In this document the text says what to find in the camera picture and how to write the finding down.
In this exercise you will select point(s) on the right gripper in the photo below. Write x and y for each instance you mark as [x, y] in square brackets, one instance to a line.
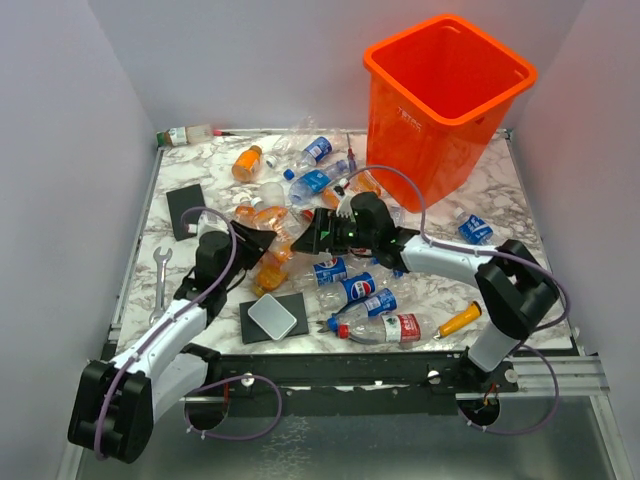
[310, 241]

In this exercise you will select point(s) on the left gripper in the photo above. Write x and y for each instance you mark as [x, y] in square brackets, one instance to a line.
[255, 242]

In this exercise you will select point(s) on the large crushed orange bottle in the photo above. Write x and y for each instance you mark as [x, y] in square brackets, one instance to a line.
[262, 215]

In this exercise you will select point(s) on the brown coffee bottle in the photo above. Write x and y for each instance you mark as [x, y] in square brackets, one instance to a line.
[189, 135]

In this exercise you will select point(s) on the red label water bottle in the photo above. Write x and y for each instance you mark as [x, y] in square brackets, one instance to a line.
[387, 328]

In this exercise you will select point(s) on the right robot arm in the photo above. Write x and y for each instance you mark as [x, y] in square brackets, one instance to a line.
[516, 290]

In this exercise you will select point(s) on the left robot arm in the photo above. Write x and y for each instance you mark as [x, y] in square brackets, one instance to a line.
[119, 401]

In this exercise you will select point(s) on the orange plastic bin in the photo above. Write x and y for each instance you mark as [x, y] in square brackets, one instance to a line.
[438, 93]

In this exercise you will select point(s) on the orange bottle lower left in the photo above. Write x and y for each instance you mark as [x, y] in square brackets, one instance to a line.
[267, 279]

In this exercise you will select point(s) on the blue pepsi bottle upper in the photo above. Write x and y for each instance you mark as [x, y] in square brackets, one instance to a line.
[320, 274]

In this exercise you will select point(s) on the blue pepsi bottle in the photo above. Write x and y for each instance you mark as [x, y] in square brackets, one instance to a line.
[320, 274]
[346, 291]

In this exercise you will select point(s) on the blue label water bottle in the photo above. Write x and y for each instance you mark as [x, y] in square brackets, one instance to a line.
[315, 181]

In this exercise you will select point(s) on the clear plastic cup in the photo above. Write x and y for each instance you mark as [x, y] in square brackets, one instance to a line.
[271, 194]

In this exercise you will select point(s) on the blue bottle cap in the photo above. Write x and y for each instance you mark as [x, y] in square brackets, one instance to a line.
[288, 174]

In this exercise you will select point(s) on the blue pepsi bottle middle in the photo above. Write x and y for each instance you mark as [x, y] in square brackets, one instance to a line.
[346, 291]

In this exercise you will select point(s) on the white rounded box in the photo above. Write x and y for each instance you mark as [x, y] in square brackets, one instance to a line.
[272, 317]

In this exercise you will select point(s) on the small orange juice bottle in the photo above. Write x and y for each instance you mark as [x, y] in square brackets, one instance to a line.
[247, 164]

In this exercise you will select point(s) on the blue label bottle top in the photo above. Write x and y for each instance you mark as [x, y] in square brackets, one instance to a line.
[317, 150]

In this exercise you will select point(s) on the red screwdriver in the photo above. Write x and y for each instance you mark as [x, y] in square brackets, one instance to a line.
[350, 154]

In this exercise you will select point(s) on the black foam pad upper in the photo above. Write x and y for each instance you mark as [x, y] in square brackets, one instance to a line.
[185, 206]

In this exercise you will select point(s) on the silver wrench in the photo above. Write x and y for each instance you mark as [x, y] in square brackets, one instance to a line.
[161, 259]

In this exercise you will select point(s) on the red pen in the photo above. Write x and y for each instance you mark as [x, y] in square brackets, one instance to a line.
[222, 133]

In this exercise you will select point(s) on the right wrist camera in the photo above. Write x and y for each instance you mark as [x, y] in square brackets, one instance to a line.
[343, 208]

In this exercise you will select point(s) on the blue handle pliers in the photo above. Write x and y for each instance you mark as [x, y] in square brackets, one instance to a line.
[325, 327]

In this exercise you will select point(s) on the yellow handle utility knife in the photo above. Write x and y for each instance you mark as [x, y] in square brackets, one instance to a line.
[459, 321]

